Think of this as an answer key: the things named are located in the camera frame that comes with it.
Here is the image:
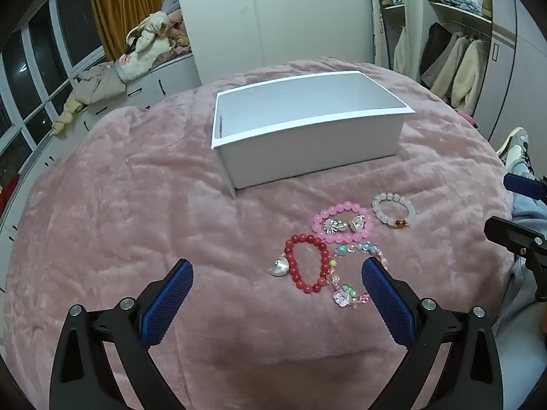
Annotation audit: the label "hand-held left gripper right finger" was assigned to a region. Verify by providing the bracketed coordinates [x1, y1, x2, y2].
[361, 256, 503, 410]

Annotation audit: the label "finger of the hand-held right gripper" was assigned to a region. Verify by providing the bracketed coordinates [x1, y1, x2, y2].
[484, 216, 547, 304]
[503, 173, 547, 201]

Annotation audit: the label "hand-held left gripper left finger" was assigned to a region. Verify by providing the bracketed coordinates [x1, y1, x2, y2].
[50, 259, 194, 410]

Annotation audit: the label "white rectangular storage box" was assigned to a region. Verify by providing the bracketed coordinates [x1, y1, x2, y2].
[211, 70, 416, 201]

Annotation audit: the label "person's light blue jeans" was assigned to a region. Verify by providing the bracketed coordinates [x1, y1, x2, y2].
[491, 171, 547, 394]

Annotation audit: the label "white sneaker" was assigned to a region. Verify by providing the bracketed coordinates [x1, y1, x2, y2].
[497, 127, 536, 176]

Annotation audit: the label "pink fluffy blanket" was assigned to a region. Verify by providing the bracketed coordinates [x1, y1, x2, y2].
[0, 56, 513, 410]

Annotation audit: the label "grey wardrobe door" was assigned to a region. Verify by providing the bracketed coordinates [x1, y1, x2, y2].
[470, 0, 547, 150]

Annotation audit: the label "cream hanging jacket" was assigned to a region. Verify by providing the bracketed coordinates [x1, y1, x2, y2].
[451, 38, 490, 114]

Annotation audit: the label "beige hanging coat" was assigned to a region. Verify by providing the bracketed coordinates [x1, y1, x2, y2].
[427, 34, 467, 103]

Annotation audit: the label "black hanging coat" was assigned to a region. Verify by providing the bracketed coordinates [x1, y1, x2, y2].
[421, 22, 448, 86]

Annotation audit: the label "white hanging garment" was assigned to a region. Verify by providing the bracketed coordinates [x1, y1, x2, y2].
[393, 26, 413, 75]

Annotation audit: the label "folded floral cloth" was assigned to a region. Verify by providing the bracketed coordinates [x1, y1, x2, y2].
[446, 0, 486, 14]

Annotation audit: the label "open wardrobe shelves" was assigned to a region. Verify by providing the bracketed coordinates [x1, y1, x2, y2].
[368, 0, 496, 116]

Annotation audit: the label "beige plush toy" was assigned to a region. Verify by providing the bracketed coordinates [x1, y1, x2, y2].
[51, 64, 128, 136]

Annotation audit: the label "cream bunny plush toy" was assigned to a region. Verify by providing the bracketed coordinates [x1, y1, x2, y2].
[117, 11, 180, 83]

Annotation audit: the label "pink grey plush toy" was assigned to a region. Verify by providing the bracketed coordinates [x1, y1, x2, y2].
[161, 0, 191, 54]

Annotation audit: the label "white wardrobe door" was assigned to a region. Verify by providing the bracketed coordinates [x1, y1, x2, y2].
[171, 0, 377, 88]

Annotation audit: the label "mustard curtain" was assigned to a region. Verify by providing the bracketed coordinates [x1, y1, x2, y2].
[86, 0, 174, 63]

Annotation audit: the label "multicolour charm bead bracelet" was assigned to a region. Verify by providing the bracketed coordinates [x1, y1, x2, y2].
[327, 241, 389, 310]

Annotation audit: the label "white bead bracelet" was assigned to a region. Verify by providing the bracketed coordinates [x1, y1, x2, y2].
[371, 192, 417, 229]

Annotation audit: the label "red bead bracelet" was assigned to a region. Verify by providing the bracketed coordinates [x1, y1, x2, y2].
[284, 233, 333, 295]

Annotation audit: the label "pink bead bracelet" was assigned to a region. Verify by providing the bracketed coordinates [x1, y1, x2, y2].
[313, 202, 374, 242]

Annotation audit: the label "window with white frame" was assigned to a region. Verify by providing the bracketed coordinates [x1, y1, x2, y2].
[0, 0, 107, 223]

